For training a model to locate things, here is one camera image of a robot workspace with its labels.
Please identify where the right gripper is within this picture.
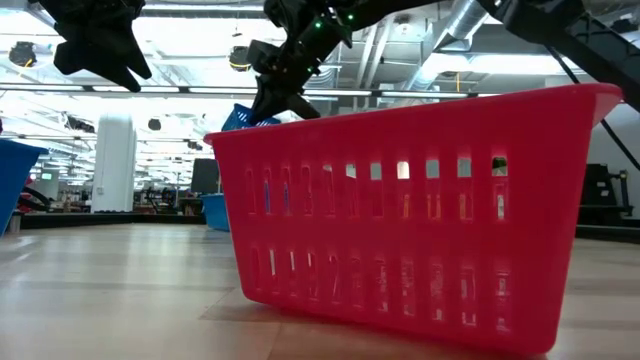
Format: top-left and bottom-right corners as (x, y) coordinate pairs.
(246, 0), (354, 126)

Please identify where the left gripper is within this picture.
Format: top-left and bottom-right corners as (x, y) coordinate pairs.
(37, 0), (153, 94)

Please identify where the blue plastic basket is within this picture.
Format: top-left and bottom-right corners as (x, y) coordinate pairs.
(0, 138), (50, 237)
(201, 193), (232, 233)
(220, 102), (282, 133)

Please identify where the black ceiling dome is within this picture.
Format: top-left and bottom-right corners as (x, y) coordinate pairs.
(7, 40), (38, 68)
(229, 45), (252, 73)

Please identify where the white pillar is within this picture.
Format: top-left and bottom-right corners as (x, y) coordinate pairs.
(90, 113), (138, 214)

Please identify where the black monitor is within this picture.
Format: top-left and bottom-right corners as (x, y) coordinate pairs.
(190, 157), (222, 196)

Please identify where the red plastic basket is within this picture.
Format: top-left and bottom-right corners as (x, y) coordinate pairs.
(203, 82), (624, 357)

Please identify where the black machine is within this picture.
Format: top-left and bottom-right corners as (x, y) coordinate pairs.
(578, 163), (634, 227)

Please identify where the silver ceiling duct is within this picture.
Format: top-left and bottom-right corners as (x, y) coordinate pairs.
(399, 0), (490, 92)

